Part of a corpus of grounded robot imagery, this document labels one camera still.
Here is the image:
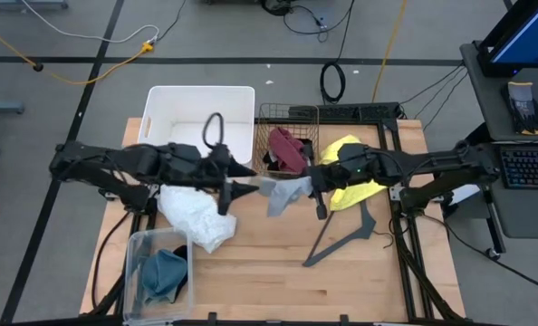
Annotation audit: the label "large black cloth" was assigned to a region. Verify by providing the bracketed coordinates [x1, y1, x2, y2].
[262, 137, 316, 176]

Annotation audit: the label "black keyboard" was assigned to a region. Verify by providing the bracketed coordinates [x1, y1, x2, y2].
[499, 147, 538, 190]

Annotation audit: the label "white paper sheet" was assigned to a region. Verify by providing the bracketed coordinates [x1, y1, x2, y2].
[440, 183, 481, 207]

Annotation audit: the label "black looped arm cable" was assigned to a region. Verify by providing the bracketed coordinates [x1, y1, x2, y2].
[201, 111, 226, 151]

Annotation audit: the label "grey cloth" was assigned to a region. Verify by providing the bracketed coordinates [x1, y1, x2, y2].
[257, 175, 315, 217]

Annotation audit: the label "grey clothes hanger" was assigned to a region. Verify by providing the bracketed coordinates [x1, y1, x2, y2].
[303, 198, 395, 268]

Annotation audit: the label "black coiled cable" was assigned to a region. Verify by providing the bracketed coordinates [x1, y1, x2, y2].
[318, 0, 357, 106]

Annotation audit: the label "black aluminium table frame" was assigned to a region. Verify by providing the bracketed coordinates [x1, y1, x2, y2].
[79, 101, 467, 326]

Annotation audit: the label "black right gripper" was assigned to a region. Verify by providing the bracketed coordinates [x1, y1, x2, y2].
[303, 156, 343, 222]

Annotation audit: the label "black power strip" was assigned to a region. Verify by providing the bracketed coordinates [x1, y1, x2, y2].
[289, 102, 404, 121]

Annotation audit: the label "dark grey side desk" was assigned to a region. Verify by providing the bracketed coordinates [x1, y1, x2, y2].
[458, 40, 538, 262]

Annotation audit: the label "white perforated plastic bin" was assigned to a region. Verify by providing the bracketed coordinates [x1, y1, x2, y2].
[135, 84, 256, 169]

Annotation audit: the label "yellow cloth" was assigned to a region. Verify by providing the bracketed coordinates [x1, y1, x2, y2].
[318, 134, 388, 213]

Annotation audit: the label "clear plastic container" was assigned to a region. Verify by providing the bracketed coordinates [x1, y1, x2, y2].
[122, 226, 195, 325]

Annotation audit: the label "small black cloth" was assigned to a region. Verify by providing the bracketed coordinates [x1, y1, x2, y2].
[172, 244, 190, 291]

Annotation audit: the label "maroon cloth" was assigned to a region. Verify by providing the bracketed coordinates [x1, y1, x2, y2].
[267, 126, 307, 175]

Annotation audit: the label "black computer monitor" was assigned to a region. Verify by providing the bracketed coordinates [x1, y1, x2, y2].
[476, 0, 538, 78]

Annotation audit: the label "black floor cable bundle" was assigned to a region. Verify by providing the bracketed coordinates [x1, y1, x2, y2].
[259, 0, 356, 44]

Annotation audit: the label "yellow floor cable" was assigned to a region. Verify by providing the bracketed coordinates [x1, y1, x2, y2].
[0, 17, 155, 86]

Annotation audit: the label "white cloth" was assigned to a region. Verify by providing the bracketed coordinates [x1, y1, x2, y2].
[156, 183, 237, 254]

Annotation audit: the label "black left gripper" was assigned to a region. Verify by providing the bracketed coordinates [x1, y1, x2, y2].
[198, 144, 261, 217]

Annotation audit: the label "black desk cable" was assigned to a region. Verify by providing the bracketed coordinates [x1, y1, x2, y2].
[399, 64, 466, 106]

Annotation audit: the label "white floor cable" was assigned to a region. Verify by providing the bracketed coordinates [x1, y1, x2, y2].
[22, 0, 160, 45]

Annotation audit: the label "yellow hanging cord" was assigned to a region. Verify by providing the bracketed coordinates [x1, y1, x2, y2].
[370, 0, 408, 103]

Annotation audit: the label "copper wire basket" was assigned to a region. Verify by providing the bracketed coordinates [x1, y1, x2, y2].
[252, 102, 321, 178]

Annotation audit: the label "grey work gloves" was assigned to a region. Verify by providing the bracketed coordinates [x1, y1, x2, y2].
[504, 81, 538, 136]

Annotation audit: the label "blue knit cloth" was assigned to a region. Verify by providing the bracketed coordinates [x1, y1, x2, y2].
[140, 247, 188, 305]

